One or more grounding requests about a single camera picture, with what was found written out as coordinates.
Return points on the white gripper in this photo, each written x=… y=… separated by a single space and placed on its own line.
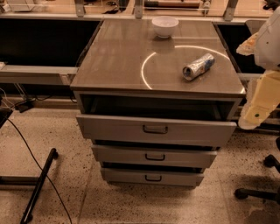
x=269 y=46

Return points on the grey drawer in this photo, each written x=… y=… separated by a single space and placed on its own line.
x=155 y=130
x=167 y=178
x=153 y=156

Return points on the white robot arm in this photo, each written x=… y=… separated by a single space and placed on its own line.
x=267 y=48

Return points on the grey drawer cabinet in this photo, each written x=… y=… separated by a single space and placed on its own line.
x=127 y=58

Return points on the crushed silver blue can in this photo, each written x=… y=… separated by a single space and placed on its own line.
x=198 y=67

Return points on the white bowl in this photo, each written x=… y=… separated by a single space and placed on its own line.
x=164 y=26

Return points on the black table leg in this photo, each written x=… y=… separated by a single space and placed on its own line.
x=27 y=216

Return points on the grey left desk rail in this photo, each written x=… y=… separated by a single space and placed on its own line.
x=38 y=75

